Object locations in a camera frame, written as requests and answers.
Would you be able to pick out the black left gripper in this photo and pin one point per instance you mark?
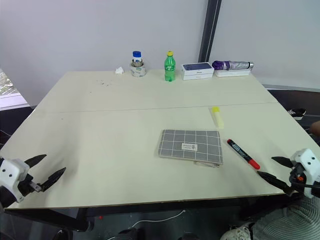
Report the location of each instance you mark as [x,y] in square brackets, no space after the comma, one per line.
[26,186]

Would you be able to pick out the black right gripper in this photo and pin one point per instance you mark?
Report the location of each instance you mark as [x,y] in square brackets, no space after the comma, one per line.
[296,173]

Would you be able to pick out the grey checked pouch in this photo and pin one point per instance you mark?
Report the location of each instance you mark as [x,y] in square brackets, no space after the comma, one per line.
[187,145]

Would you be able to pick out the red black marker pen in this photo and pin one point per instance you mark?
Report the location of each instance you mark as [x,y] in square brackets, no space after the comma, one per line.
[242,153]

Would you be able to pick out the striped grey trouser leg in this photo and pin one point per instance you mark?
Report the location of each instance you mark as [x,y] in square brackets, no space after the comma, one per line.
[287,220]

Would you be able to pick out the bystander skin at edge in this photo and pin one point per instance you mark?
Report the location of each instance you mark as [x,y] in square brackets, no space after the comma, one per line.
[316,128]

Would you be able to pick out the black white sneaker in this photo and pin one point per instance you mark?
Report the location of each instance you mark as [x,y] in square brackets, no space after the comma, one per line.
[298,113]

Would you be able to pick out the white speckled shoe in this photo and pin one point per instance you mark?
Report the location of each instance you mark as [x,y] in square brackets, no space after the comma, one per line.
[237,231]

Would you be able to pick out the yellow highlighter pen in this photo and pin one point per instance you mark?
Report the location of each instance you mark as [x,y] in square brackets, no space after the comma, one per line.
[217,117]

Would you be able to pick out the flat white box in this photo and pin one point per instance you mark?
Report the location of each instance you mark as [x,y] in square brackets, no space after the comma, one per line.
[232,73]

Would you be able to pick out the purple folded umbrella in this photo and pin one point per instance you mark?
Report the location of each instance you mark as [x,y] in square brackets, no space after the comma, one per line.
[230,65]

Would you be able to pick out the crumpled white tissue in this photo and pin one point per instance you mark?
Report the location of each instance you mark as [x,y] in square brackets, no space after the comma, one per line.
[119,70]

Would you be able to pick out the blue white phone box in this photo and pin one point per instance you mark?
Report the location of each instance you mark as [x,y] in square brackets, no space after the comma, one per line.
[197,71]

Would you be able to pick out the wide packing tape roll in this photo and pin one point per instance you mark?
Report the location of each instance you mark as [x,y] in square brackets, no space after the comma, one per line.
[138,71]

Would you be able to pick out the blue capped white jar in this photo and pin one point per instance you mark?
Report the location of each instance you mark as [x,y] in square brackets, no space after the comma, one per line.
[137,58]

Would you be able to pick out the green plastic soda bottle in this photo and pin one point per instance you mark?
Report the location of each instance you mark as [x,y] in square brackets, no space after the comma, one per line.
[169,68]

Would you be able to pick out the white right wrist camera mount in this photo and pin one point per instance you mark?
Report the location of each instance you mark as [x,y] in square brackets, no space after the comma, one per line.
[308,163]

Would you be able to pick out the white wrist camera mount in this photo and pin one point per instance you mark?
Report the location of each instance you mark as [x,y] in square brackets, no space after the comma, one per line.
[308,163]
[10,176]

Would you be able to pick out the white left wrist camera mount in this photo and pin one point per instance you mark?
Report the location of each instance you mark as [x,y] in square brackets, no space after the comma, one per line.
[10,176]

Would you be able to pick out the black vertical wall post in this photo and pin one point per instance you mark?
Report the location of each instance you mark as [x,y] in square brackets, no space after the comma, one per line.
[208,30]

